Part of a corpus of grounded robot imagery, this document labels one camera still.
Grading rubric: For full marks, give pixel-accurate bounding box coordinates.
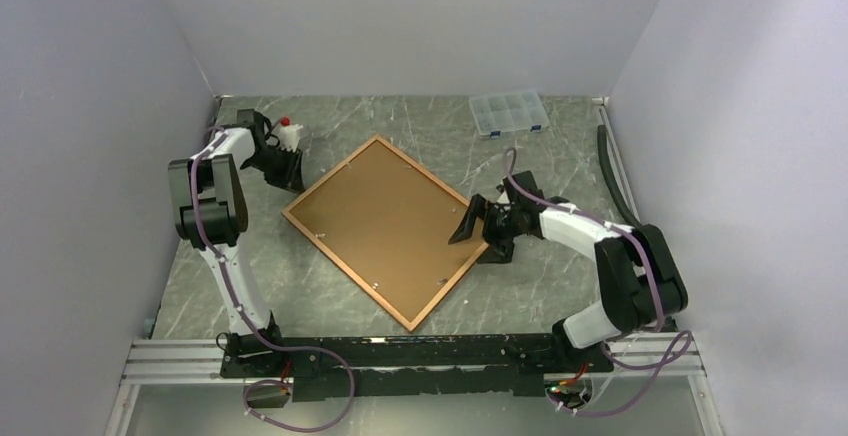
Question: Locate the clear plastic organizer box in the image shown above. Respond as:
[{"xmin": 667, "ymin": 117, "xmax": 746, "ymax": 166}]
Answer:
[{"xmin": 468, "ymin": 90, "xmax": 550, "ymax": 139}]

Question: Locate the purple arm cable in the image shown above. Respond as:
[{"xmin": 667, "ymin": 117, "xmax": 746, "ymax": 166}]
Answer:
[
  {"xmin": 502, "ymin": 148, "xmax": 694, "ymax": 419},
  {"xmin": 188, "ymin": 124, "xmax": 357, "ymax": 434}
]

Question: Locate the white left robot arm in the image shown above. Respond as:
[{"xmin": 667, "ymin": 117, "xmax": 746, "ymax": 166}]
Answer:
[{"xmin": 167, "ymin": 109, "xmax": 307, "ymax": 376}]

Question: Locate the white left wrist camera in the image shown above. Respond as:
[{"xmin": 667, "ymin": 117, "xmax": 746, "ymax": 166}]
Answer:
[{"xmin": 272, "ymin": 116, "xmax": 307, "ymax": 152}]

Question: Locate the brown frame backing board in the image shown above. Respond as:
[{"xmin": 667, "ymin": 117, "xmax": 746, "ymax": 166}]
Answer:
[{"xmin": 290, "ymin": 140, "xmax": 484, "ymax": 325}]

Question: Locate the black corrugated hose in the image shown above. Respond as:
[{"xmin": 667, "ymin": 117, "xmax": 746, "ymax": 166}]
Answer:
[{"xmin": 596, "ymin": 124, "xmax": 644, "ymax": 229}]

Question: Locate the orange wooden picture frame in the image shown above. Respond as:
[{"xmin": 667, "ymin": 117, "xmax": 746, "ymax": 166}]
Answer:
[{"xmin": 282, "ymin": 133, "xmax": 492, "ymax": 333}]

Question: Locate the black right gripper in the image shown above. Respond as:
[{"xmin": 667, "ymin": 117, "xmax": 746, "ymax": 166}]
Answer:
[{"xmin": 449, "ymin": 193, "xmax": 521, "ymax": 263}]

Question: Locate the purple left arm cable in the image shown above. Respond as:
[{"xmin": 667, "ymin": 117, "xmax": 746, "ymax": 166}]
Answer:
[{"xmin": 188, "ymin": 124, "xmax": 357, "ymax": 434}]

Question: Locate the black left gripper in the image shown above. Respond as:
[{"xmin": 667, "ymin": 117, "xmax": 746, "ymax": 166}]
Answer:
[{"xmin": 245, "ymin": 145, "xmax": 307, "ymax": 196}]

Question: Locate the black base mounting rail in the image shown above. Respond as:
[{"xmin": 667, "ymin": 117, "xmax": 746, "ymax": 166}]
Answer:
[{"xmin": 220, "ymin": 333, "xmax": 613, "ymax": 402}]

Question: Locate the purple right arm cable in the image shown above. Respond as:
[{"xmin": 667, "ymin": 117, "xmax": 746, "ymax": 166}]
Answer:
[{"xmin": 502, "ymin": 148, "xmax": 694, "ymax": 419}]

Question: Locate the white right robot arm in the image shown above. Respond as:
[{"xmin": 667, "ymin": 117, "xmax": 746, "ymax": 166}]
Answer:
[{"xmin": 448, "ymin": 171, "xmax": 688, "ymax": 371}]

